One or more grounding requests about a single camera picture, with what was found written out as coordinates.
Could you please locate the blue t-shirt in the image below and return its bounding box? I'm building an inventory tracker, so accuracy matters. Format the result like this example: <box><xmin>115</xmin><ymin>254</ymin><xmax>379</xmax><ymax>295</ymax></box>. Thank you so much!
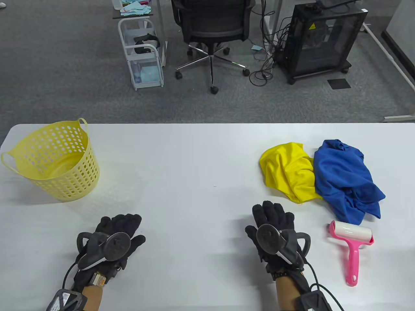
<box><xmin>313</xmin><ymin>139</ymin><xmax>386</xmax><ymax>225</ymax></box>

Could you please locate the black headset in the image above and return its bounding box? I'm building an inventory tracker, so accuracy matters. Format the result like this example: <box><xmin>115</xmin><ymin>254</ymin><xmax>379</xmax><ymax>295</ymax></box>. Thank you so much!
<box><xmin>134</xmin><ymin>34</ymin><xmax>161</xmax><ymax>54</ymax></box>

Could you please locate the person's right hand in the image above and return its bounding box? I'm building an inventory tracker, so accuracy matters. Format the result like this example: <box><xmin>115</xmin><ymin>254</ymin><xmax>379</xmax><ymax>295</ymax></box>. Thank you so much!
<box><xmin>245</xmin><ymin>201</ymin><xmax>305</xmax><ymax>281</ymax></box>

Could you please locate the person's right forearm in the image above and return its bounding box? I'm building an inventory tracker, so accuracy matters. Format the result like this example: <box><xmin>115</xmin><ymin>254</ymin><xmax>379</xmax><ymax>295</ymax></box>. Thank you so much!
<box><xmin>276</xmin><ymin>275</ymin><xmax>302</xmax><ymax>311</ymax></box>

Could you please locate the white rolling cart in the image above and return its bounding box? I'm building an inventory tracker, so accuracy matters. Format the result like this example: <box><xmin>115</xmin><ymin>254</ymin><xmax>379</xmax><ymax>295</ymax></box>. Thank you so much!
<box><xmin>117</xmin><ymin>18</ymin><xmax>164</xmax><ymax>91</ymax></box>

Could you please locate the black floor plate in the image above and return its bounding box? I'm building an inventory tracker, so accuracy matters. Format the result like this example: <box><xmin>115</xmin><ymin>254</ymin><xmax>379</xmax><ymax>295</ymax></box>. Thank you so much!
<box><xmin>327</xmin><ymin>78</ymin><xmax>352</xmax><ymax>89</ymax></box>

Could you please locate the yellow perforated plastic basket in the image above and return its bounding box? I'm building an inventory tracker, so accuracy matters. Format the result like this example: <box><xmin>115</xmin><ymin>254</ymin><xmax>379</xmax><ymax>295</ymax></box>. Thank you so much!
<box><xmin>1</xmin><ymin>118</ymin><xmax>100</xmax><ymax>202</ymax></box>

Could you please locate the white desk frame rail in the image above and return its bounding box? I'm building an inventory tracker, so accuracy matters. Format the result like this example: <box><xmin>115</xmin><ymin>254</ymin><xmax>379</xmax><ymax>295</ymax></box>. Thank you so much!
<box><xmin>362</xmin><ymin>22</ymin><xmax>415</xmax><ymax>93</ymax></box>

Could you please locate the light blue packet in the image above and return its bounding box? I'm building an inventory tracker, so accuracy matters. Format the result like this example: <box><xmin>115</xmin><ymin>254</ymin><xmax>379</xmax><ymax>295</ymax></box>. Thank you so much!
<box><xmin>135</xmin><ymin>66</ymin><xmax>161</xmax><ymax>83</ymax></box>

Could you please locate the pile of light blue cloths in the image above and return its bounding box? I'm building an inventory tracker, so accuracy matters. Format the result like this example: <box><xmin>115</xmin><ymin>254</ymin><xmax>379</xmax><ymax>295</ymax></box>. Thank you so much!
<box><xmin>120</xmin><ymin>0</ymin><xmax>153</xmax><ymax>16</ymax></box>

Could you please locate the yellow t-shirt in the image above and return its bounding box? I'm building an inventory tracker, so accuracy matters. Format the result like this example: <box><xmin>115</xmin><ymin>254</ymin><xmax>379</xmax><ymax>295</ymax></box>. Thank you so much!
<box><xmin>259</xmin><ymin>142</ymin><xmax>324</xmax><ymax>204</ymax></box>

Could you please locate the tangle of black cables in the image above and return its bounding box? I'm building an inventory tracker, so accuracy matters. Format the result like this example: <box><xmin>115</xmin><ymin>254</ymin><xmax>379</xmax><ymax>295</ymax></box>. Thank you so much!
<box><xmin>250</xmin><ymin>0</ymin><xmax>292</xmax><ymax>87</ymax></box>

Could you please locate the black cabinet on wheels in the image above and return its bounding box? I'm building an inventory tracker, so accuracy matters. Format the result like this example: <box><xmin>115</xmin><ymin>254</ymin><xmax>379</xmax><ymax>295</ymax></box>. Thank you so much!
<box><xmin>276</xmin><ymin>3</ymin><xmax>368</xmax><ymax>85</ymax></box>

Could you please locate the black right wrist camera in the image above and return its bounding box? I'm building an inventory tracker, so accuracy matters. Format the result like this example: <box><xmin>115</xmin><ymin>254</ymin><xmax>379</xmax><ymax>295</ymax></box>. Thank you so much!
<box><xmin>300</xmin><ymin>290</ymin><xmax>328</xmax><ymax>311</ymax></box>

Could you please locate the black office chair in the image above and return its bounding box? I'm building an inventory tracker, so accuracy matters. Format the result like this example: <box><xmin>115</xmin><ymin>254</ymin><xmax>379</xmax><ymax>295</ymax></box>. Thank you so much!
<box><xmin>171</xmin><ymin>0</ymin><xmax>256</xmax><ymax>95</ymax></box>

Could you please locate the grey left hand controller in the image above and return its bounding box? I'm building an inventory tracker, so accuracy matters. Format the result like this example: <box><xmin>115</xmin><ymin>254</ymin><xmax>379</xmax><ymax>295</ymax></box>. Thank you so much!
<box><xmin>77</xmin><ymin>232</ymin><xmax>131</xmax><ymax>271</ymax></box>

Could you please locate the pink lint roller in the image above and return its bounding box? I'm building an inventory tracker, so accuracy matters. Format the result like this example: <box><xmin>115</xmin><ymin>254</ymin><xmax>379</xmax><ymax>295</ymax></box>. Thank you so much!
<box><xmin>329</xmin><ymin>220</ymin><xmax>374</xmax><ymax>287</ymax></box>

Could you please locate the person's left hand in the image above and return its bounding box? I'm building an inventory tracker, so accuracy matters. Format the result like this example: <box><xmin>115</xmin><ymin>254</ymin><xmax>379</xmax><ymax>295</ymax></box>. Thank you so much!
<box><xmin>74</xmin><ymin>214</ymin><xmax>146</xmax><ymax>287</ymax></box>

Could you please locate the white desk leg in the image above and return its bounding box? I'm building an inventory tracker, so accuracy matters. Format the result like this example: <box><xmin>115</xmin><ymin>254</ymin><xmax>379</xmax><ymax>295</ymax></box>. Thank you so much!
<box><xmin>263</xmin><ymin>0</ymin><xmax>282</xmax><ymax>54</ymax></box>
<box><xmin>156</xmin><ymin>0</ymin><xmax>169</xmax><ymax>67</ymax></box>

